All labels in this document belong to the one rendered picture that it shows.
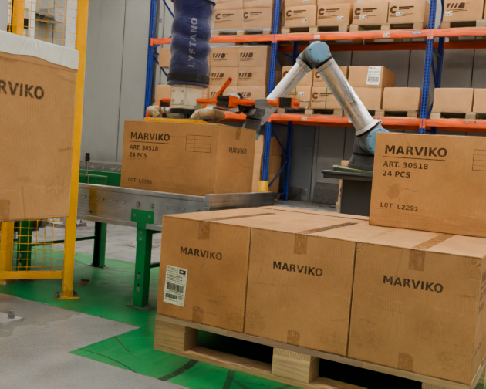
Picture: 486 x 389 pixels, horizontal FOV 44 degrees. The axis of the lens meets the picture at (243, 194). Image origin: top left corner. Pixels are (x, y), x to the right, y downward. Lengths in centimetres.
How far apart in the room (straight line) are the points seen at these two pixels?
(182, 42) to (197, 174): 71
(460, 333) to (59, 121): 134
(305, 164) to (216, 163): 905
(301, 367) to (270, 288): 30
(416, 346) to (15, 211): 130
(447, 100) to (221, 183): 739
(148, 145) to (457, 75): 879
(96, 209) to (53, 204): 178
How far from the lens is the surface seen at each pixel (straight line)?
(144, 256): 307
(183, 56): 325
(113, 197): 317
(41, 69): 145
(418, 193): 261
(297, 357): 222
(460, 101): 1009
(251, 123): 342
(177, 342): 246
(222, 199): 292
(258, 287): 223
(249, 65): 1124
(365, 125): 353
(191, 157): 307
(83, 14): 329
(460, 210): 259
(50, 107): 146
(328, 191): 1175
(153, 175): 321
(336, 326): 213
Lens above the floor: 80
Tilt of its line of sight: 4 degrees down
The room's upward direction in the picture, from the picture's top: 4 degrees clockwise
